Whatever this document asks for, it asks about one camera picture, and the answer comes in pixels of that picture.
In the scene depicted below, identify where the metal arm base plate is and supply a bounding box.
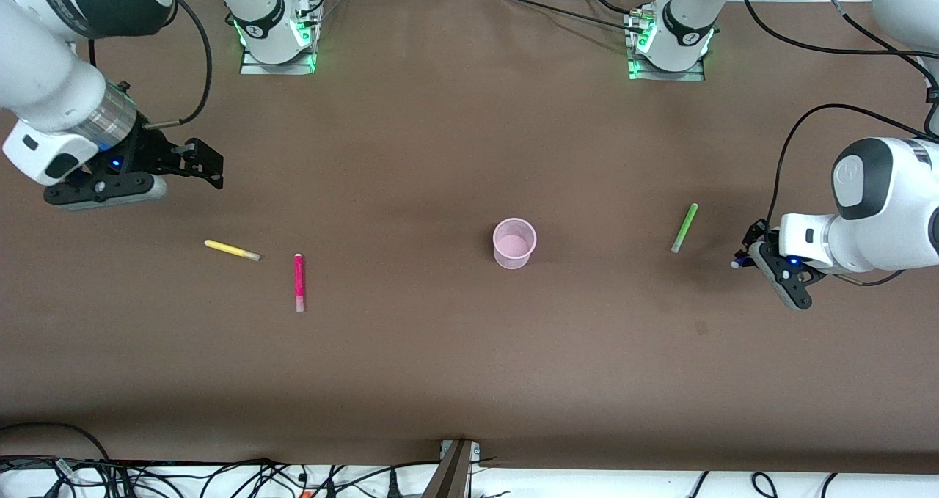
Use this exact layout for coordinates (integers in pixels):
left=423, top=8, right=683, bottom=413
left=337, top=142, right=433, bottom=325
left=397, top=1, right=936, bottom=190
left=628, top=10, right=706, bottom=82
left=241, top=12, right=318, bottom=76

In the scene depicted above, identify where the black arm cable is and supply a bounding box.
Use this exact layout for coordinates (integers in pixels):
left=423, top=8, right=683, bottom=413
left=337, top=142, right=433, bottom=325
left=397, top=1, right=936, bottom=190
left=143, top=0, right=213, bottom=129
left=739, top=0, right=939, bottom=225

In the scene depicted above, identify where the short black table cable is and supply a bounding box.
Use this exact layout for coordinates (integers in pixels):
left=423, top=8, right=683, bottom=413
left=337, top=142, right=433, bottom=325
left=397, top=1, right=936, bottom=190
left=583, top=0, right=646, bottom=16

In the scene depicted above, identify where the pink translucent pen holder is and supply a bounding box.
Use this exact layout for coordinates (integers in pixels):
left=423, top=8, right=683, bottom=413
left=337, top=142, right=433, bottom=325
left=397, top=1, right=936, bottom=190
left=492, top=218, right=538, bottom=270

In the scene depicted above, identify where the green marker pen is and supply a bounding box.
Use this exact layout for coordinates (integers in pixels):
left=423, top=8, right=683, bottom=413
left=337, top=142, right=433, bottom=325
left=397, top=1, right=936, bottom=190
left=671, top=203, right=699, bottom=254

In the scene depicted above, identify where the metal table edge bracket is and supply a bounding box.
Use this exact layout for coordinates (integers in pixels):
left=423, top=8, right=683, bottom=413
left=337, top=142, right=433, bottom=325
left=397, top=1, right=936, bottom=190
left=424, top=439, right=482, bottom=498

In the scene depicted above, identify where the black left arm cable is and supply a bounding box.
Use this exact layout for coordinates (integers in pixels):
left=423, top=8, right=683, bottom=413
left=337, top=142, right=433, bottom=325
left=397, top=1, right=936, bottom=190
left=739, top=0, right=939, bottom=225

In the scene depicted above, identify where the yellow marker pen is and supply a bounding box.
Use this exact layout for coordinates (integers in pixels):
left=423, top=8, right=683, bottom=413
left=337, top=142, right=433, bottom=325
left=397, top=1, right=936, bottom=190
left=204, top=239, right=262, bottom=262

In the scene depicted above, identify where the long black table cable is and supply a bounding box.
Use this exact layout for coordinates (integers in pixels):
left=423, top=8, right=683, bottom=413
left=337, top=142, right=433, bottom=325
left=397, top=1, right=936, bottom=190
left=500, top=0, right=650, bottom=31

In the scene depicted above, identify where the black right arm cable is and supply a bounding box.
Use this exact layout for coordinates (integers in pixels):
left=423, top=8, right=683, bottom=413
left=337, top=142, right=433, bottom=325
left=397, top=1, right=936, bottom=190
left=143, top=0, right=213, bottom=129

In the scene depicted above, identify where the black looped floor cable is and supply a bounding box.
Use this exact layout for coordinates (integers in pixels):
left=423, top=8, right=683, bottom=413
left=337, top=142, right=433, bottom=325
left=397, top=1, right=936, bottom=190
left=0, top=422, right=112, bottom=466

